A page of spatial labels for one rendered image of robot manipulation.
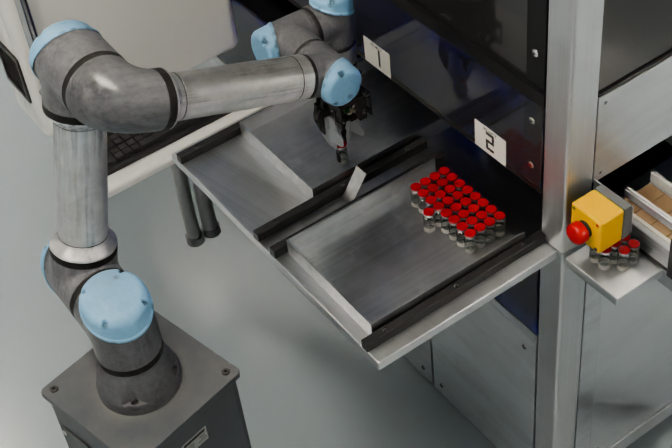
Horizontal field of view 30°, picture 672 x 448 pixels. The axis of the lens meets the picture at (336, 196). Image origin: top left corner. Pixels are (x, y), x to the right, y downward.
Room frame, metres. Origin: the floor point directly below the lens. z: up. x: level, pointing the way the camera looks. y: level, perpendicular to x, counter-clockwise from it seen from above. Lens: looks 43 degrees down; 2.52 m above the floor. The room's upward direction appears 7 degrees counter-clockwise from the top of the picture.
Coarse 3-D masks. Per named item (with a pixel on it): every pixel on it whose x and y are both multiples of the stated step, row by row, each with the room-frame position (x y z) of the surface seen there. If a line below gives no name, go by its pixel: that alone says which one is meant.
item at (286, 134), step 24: (384, 96) 2.02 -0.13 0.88; (408, 96) 2.01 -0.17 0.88; (264, 120) 1.98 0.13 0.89; (288, 120) 1.98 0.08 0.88; (312, 120) 1.97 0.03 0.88; (384, 120) 1.95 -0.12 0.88; (408, 120) 1.94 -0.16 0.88; (432, 120) 1.93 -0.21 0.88; (264, 144) 1.88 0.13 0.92; (288, 144) 1.91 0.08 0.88; (312, 144) 1.90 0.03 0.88; (360, 144) 1.88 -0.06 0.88; (384, 144) 1.87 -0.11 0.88; (288, 168) 1.80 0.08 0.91; (312, 168) 1.83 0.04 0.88; (336, 168) 1.82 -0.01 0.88; (360, 168) 1.79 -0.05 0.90; (312, 192) 1.73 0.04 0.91
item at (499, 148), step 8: (480, 128) 1.71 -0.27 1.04; (488, 128) 1.69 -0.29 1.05; (480, 136) 1.71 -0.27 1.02; (488, 136) 1.69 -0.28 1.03; (496, 136) 1.67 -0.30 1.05; (480, 144) 1.71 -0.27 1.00; (488, 144) 1.69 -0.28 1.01; (496, 144) 1.67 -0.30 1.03; (504, 144) 1.65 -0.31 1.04; (488, 152) 1.69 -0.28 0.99; (496, 152) 1.67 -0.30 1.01; (504, 152) 1.65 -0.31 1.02; (504, 160) 1.65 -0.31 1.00
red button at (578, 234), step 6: (576, 222) 1.46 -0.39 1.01; (570, 228) 1.46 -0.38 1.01; (576, 228) 1.45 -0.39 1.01; (582, 228) 1.45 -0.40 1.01; (570, 234) 1.45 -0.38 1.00; (576, 234) 1.44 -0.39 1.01; (582, 234) 1.44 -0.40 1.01; (588, 234) 1.45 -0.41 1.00; (570, 240) 1.46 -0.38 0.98; (576, 240) 1.44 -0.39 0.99; (582, 240) 1.44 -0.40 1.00
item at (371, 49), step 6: (366, 42) 2.00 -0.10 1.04; (372, 42) 1.99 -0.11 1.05; (366, 48) 2.01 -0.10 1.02; (372, 48) 1.99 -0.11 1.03; (378, 48) 1.97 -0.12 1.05; (366, 54) 2.01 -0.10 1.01; (372, 54) 1.99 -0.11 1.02; (384, 54) 1.95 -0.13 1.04; (372, 60) 1.99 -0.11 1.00; (384, 60) 1.95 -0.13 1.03; (378, 66) 1.97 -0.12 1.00; (384, 66) 1.96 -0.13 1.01; (384, 72) 1.96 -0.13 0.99; (390, 72) 1.94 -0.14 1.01; (390, 78) 1.94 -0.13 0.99
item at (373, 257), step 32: (384, 192) 1.71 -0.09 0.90; (320, 224) 1.64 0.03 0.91; (352, 224) 1.66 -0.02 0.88; (384, 224) 1.65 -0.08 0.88; (416, 224) 1.64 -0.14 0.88; (320, 256) 1.59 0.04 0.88; (352, 256) 1.58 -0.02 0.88; (384, 256) 1.57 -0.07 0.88; (416, 256) 1.56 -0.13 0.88; (448, 256) 1.55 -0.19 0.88; (480, 256) 1.51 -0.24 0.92; (352, 288) 1.50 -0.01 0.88; (384, 288) 1.49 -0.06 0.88; (416, 288) 1.48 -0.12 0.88; (384, 320) 1.40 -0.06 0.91
